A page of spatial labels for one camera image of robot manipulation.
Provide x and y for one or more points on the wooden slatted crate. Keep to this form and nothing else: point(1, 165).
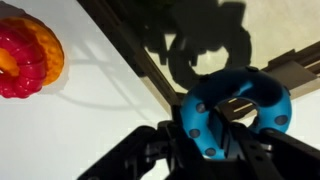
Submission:
point(174, 44)

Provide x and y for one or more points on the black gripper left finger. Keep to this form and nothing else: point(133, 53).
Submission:
point(138, 153)

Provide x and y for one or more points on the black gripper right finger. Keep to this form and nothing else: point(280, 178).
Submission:
point(268, 155)

